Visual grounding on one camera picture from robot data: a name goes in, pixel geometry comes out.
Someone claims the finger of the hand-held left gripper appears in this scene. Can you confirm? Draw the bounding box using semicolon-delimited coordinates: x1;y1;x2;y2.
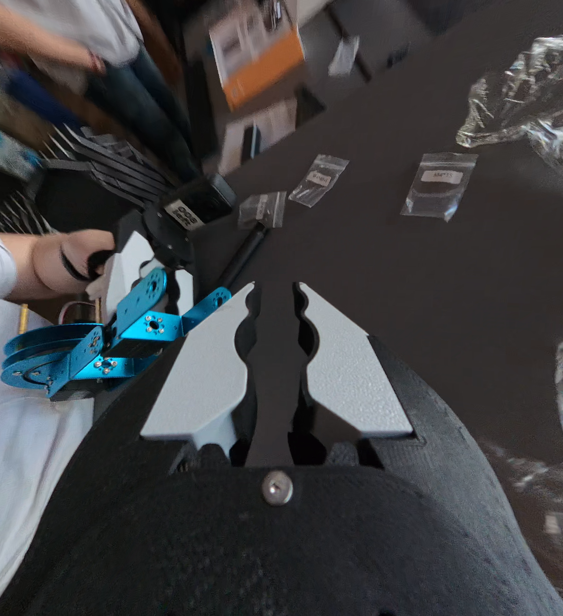
107;231;154;317
175;269;195;313

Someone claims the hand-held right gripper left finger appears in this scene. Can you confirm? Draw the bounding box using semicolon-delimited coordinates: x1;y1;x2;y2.
140;281;263;454

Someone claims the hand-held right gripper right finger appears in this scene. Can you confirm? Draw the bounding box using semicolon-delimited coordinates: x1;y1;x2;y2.
292;281;414;440

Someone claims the blue toy robot arm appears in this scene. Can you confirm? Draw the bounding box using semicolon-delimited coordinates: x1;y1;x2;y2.
0;267;234;402

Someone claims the black desk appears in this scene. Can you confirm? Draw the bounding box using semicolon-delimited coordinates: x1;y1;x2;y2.
180;0;563;602

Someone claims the person's left hand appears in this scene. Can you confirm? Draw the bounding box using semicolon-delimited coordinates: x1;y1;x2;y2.
31;230;116;295

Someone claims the stack of black strips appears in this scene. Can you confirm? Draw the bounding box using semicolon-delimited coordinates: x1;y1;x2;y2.
41;123;181;210

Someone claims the small bag of dark parts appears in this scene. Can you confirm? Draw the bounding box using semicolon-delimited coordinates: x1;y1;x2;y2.
237;192;288;229

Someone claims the white printed booklet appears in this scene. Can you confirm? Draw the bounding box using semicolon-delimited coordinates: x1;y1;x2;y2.
219;98;299;174

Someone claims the small clear labelled screw bag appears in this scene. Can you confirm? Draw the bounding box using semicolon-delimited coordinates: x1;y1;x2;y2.
288;154;349;209

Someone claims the blue packet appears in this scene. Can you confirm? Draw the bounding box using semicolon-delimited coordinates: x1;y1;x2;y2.
0;115;41;181

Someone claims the black rectangular part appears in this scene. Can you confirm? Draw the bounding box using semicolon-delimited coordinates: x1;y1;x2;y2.
295;87;326;127

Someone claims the orange and white box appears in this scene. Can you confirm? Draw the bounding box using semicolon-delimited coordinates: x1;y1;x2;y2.
208;0;307;112

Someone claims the person's white shirt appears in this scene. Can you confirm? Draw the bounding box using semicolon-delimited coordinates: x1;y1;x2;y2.
0;293;105;616

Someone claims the large clear labelled screw bag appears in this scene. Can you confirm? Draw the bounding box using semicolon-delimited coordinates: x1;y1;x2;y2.
400;152;479;223

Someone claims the small clear plastic bag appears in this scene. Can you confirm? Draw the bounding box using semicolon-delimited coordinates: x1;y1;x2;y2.
328;36;361;78

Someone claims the black handled screwdriver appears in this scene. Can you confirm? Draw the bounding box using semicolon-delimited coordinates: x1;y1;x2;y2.
216;224;270;295

